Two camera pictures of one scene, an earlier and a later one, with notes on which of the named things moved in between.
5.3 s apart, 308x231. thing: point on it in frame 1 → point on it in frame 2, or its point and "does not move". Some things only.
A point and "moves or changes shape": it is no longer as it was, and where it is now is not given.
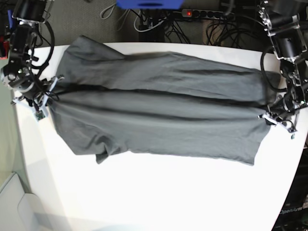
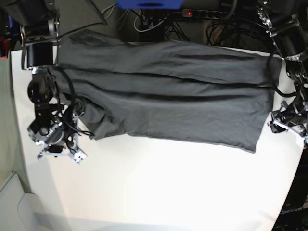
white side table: (20, 211) does not move
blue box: (150, 4) does not move
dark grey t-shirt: (105, 103) moves or changes shape
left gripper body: (38, 101) → (56, 128)
